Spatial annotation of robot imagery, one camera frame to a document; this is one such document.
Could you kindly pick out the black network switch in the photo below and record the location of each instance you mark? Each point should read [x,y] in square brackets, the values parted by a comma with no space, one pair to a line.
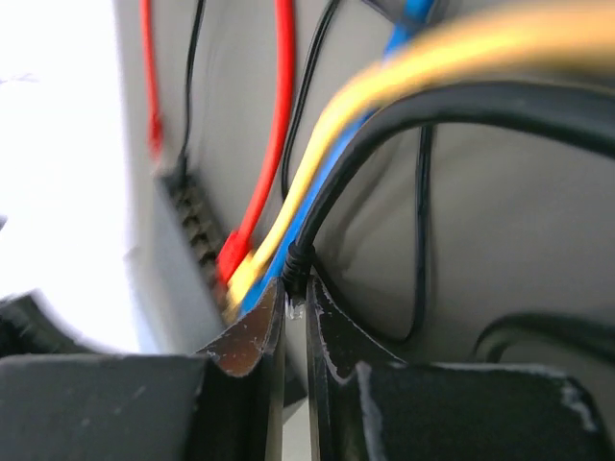
[200,232]

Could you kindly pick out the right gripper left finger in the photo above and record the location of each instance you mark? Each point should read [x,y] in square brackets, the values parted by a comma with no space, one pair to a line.
[62,401]

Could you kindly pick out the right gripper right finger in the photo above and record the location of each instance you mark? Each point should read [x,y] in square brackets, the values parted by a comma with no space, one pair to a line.
[365,403]

